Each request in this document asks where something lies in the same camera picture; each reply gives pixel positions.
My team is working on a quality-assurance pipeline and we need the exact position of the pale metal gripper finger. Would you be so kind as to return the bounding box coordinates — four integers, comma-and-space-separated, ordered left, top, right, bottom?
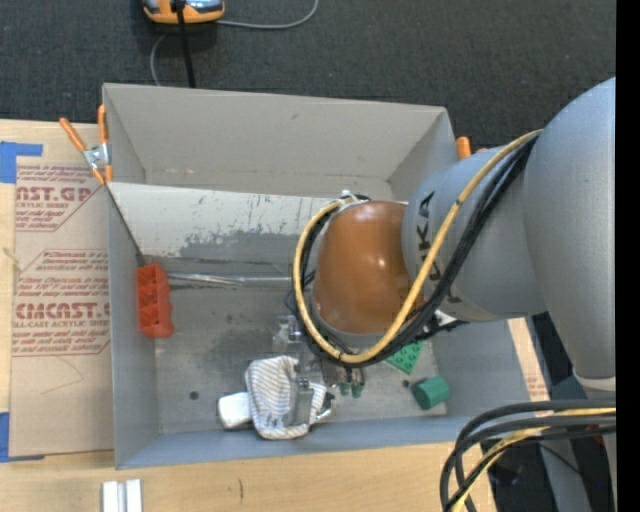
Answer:
291, 377, 317, 427
272, 314, 306, 352

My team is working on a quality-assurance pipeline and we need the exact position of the white striped cloth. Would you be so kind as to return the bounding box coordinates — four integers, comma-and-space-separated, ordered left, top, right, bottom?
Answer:
243, 354, 329, 441

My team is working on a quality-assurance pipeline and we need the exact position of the white rounded bar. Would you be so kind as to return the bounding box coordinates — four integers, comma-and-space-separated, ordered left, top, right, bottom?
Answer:
217, 391, 253, 430

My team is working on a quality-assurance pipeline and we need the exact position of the green flat toy brick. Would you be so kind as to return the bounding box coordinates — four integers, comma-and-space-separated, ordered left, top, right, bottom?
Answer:
384, 339, 426, 376

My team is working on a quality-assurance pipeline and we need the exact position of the green plastic cup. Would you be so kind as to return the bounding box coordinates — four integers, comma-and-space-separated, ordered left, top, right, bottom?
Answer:
411, 374, 452, 412

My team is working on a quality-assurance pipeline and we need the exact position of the orange ribbed plastic block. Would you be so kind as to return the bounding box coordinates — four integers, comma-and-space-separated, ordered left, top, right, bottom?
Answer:
136, 263, 176, 340

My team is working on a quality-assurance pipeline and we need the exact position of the grey metal bin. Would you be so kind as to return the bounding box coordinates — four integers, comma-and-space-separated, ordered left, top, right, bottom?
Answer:
101, 82, 532, 471

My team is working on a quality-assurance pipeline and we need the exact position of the brown cardboard board, red print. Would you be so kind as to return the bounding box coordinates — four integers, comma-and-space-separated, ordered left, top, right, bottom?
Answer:
0, 118, 551, 464

